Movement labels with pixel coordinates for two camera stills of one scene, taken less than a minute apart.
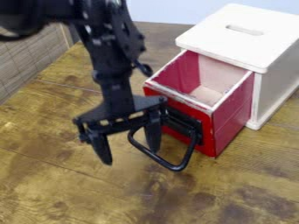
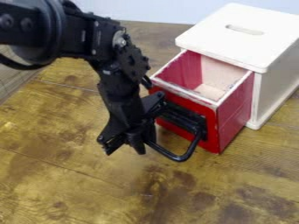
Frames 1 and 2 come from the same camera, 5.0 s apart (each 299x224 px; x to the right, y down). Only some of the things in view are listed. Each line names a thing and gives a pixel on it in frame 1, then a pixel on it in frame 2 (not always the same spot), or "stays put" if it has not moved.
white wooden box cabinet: (253, 38) stays put
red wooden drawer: (208, 94) stays put
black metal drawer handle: (163, 161) to (164, 115)
